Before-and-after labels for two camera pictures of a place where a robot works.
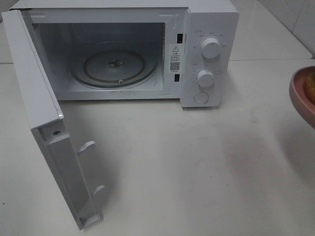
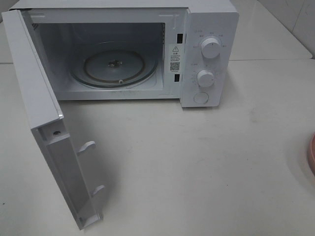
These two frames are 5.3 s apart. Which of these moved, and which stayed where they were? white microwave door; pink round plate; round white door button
Moved: pink round plate
Stayed: white microwave door; round white door button
